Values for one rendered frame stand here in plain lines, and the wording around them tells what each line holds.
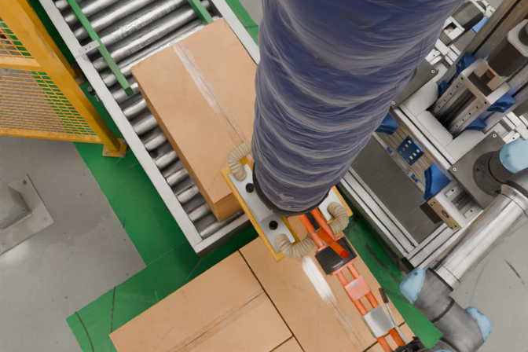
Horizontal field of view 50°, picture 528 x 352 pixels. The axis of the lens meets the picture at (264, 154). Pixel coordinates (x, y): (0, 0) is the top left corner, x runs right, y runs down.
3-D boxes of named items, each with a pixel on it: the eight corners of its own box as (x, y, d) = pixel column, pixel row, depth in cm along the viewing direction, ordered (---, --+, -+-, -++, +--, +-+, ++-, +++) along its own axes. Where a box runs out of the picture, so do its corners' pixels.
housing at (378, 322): (358, 317, 162) (361, 317, 158) (378, 304, 163) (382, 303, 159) (372, 339, 161) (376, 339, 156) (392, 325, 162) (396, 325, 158)
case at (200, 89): (148, 106, 245) (129, 67, 206) (226, 62, 252) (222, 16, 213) (219, 223, 231) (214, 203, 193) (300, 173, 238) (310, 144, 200)
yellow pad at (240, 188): (220, 172, 183) (219, 168, 178) (247, 157, 185) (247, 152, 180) (276, 262, 176) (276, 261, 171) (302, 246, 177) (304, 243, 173)
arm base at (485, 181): (494, 143, 192) (507, 134, 183) (526, 177, 189) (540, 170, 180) (463, 170, 189) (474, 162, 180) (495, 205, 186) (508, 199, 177)
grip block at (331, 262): (312, 253, 167) (314, 251, 161) (339, 236, 169) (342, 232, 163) (328, 278, 165) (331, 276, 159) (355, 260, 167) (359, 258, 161)
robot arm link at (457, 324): (463, 292, 129) (433, 328, 127) (502, 329, 127) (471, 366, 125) (452, 294, 137) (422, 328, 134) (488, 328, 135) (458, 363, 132)
